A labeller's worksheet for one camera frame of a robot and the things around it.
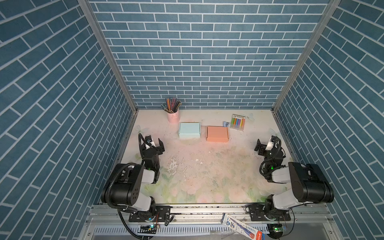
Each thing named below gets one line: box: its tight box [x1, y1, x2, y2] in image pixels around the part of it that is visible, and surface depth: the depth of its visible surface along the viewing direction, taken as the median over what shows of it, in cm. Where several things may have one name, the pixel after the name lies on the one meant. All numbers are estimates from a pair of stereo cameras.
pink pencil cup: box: [166, 110, 180, 124], surface depth 110 cm
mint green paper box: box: [178, 122, 201, 138], surface depth 107 cm
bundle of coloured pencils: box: [160, 97, 183, 114], surface depth 108 cm
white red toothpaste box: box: [221, 213, 266, 240], surface depth 71 cm
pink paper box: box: [206, 126, 229, 142], surface depth 104 cm
